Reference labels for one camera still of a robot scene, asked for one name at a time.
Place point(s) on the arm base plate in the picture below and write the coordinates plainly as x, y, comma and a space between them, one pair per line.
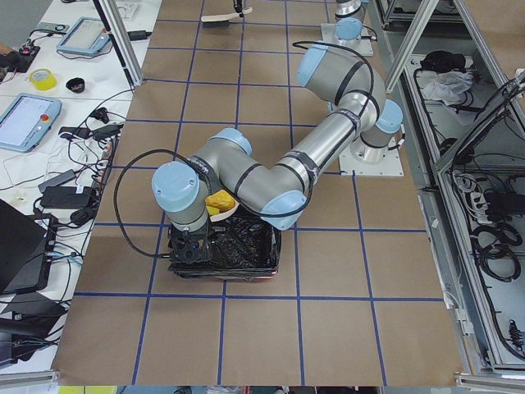
361, 43
370, 162

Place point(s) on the teach pendant tablet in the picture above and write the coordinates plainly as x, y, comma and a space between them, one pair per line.
86, 38
27, 120

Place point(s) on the black laptop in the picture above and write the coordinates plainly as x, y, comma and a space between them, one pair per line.
27, 242

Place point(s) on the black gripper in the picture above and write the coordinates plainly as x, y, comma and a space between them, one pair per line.
206, 239

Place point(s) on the yellow green sponge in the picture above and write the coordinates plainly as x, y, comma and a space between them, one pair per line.
213, 211

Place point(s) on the black lined trash bin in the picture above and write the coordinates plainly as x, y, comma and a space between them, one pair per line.
244, 247

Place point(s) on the black power adapter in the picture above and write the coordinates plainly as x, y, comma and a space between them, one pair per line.
67, 197

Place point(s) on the upper teach pendant tablet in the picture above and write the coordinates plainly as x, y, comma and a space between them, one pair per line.
86, 38

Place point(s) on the yellow tape roll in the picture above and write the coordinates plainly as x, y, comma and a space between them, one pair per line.
42, 79

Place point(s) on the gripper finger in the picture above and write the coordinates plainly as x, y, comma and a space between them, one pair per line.
238, 7

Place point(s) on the white crumpled cloth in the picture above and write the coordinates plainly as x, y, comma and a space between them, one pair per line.
450, 88

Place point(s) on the beige hand brush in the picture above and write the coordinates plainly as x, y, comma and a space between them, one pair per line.
224, 19

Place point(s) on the beige plastic dustpan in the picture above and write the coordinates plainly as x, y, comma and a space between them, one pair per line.
222, 216

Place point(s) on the yellow potato toy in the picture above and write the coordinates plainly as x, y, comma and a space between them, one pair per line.
222, 200

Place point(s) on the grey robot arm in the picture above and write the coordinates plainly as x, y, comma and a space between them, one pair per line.
335, 22
362, 122

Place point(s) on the lower teach pendant tablet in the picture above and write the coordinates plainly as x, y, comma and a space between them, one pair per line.
27, 120

